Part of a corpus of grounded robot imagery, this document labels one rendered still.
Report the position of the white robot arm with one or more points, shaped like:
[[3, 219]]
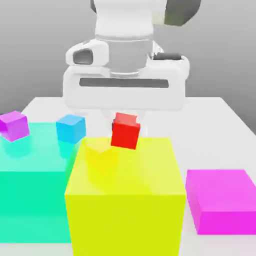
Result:
[[124, 24]]

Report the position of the large teal box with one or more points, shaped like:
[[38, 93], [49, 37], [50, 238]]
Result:
[[30, 196]]

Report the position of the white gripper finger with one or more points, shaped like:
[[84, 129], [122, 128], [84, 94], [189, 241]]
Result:
[[143, 120], [107, 122]]

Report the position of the small blue cube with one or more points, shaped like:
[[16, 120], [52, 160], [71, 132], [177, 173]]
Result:
[[70, 130]]

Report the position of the small red cube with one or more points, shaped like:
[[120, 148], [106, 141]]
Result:
[[125, 136]]

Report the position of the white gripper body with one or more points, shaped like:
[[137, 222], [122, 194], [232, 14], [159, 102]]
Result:
[[124, 96]]

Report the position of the large magenta box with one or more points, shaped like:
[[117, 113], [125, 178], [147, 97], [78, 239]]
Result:
[[224, 204]]

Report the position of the small purple cube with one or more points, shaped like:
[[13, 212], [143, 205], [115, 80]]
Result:
[[16, 126]]

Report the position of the large yellow box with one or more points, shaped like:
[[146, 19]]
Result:
[[128, 216]]

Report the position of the small yellow cube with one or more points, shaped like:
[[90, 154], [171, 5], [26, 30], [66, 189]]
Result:
[[100, 152]]

